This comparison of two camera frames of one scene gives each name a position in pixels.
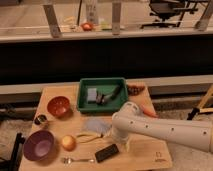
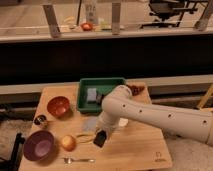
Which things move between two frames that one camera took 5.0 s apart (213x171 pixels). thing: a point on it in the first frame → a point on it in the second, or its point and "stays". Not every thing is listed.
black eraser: x=106 y=153 → x=99 y=138
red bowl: x=58 y=105 stays
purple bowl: x=38 y=145 stays
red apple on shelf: x=86 y=26 stays
